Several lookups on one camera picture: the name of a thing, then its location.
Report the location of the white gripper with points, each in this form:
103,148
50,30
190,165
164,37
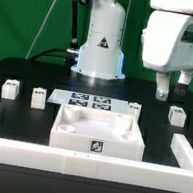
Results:
168,46

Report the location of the white square tabletop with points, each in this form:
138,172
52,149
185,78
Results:
97,132

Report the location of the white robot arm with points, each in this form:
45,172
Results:
100,58

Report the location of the white marker tag sheet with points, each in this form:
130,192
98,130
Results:
87,100

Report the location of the white U-shaped fence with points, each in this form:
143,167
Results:
138,173

